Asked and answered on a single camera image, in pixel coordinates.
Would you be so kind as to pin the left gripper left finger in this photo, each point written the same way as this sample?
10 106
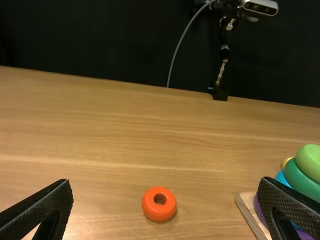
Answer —
32 210

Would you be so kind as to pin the silver mounted camera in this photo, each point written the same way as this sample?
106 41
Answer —
261 7

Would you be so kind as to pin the wooden peg base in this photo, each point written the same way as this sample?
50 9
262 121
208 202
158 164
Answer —
246 207

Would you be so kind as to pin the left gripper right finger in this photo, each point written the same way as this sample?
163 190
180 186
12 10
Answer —
282 197

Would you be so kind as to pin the black clamp stand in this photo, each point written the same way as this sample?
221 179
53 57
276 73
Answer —
220 93

